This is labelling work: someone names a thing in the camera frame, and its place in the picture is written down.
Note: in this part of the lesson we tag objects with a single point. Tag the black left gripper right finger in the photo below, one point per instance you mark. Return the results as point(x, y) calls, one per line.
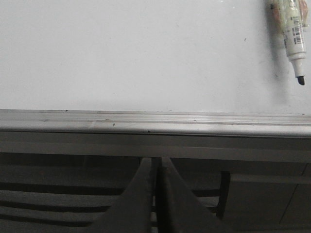
point(178, 210)

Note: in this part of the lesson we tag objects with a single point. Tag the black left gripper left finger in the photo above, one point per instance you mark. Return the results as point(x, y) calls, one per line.
point(131, 213)

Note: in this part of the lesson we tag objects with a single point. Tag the white whiteboard marker pen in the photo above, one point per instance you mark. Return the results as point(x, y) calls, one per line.
point(295, 46)

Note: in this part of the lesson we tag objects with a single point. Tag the white whiteboard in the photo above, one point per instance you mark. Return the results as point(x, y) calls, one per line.
point(211, 56)

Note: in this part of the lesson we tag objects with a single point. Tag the red round magnet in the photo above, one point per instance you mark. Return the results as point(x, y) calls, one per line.
point(284, 10)

